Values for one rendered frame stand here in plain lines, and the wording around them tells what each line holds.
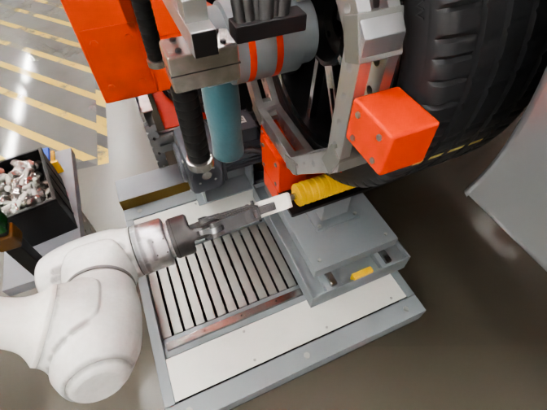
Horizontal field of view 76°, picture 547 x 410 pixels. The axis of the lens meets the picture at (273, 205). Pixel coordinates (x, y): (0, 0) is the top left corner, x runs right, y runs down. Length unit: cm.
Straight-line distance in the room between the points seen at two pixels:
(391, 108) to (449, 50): 9
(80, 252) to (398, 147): 49
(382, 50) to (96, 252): 50
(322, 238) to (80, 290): 78
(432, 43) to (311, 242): 75
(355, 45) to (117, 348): 46
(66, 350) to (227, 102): 59
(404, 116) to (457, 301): 101
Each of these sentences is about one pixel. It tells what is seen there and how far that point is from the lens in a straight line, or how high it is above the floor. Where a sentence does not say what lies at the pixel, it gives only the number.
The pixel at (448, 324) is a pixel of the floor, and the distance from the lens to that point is 136.
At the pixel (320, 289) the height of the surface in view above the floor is 15.
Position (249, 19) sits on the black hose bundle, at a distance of 45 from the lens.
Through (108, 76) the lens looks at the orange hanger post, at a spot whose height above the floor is 61.
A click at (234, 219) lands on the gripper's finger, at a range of 62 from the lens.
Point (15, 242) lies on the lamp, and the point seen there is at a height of 59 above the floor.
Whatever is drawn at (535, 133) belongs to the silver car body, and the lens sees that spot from 52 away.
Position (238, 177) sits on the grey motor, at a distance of 147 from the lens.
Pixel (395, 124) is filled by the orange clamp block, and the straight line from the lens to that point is 47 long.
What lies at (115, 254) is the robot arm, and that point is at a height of 68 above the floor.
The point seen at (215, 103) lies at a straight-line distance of 85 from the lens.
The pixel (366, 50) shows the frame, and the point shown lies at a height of 95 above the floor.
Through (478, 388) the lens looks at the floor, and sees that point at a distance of 133.
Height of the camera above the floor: 116
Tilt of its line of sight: 52 degrees down
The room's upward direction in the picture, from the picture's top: straight up
